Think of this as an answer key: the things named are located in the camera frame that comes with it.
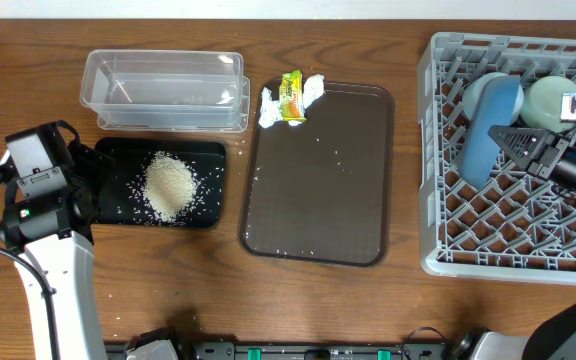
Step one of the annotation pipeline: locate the mint green bowl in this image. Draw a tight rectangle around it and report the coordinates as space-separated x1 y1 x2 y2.
520 76 576 133

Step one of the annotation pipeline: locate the light blue bowl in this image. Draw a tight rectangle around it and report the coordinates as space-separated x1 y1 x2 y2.
462 72 524 121

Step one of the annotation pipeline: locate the pile of white rice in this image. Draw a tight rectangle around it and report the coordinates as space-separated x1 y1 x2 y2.
127 151 224 228

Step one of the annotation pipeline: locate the white paper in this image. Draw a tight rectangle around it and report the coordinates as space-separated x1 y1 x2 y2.
258 87 283 128

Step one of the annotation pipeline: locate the white tissue piece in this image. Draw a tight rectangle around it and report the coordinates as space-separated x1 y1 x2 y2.
302 74 325 109

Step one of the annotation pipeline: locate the yellow green snack wrapper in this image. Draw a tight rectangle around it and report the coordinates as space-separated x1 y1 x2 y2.
279 70 306 122

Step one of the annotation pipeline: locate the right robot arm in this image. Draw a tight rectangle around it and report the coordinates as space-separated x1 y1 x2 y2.
458 94 576 359

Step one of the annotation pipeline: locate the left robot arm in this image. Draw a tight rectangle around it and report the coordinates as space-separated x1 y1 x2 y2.
0 120 112 359

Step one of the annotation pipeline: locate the grey dishwasher rack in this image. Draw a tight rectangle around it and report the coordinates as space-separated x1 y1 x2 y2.
417 32 576 285

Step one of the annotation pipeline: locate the black rectangular tray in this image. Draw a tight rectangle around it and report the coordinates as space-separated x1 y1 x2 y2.
95 137 226 228

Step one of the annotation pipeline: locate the clear plastic bin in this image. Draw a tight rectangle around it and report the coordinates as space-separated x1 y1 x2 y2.
80 49 250 133

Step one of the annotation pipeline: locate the brown serving tray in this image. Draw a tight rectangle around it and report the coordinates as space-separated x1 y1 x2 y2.
238 82 395 267

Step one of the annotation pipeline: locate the left black cable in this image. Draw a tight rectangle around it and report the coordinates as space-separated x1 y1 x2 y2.
0 179 62 360

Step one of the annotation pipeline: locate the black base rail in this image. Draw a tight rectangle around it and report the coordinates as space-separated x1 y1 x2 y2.
105 328 463 360

